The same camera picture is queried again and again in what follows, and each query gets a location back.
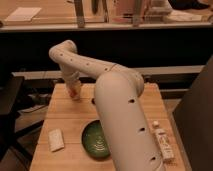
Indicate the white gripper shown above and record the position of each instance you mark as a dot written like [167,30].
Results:
[72,80]

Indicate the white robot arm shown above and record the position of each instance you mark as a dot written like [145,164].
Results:
[116,94]

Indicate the green ceramic bowl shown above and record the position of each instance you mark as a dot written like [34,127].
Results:
[93,141]

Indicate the white sponge block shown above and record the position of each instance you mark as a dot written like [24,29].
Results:
[55,140]

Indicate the white paper sheet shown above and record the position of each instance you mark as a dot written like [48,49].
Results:
[23,14]

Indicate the white tube bottle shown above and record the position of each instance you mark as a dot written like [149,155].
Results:
[163,142]

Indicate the dark panel at right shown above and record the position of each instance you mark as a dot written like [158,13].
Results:
[194,119]

